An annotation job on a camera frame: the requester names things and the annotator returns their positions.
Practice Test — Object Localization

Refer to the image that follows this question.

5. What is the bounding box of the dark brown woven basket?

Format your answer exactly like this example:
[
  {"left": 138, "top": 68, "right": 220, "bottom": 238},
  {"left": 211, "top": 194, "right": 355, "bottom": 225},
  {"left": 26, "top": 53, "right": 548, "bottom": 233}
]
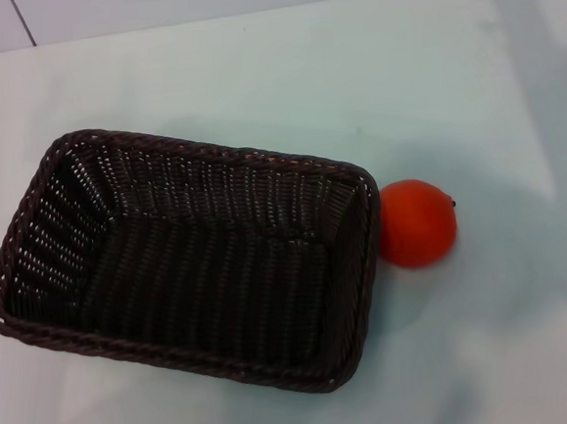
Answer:
[{"left": 0, "top": 106, "right": 396, "bottom": 420}]

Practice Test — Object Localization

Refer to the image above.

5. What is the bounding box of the orange round fruit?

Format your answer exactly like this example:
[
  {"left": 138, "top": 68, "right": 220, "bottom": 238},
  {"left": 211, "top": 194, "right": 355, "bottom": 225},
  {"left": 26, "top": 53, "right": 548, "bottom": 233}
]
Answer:
[{"left": 371, "top": 175, "right": 462, "bottom": 270}]

